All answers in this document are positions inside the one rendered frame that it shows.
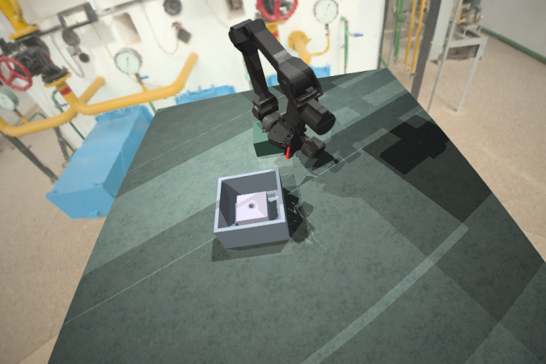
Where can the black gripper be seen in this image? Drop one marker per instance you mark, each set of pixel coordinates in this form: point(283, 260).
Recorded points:
point(309, 147)

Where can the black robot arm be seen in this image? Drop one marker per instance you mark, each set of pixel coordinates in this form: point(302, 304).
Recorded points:
point(294, 77)

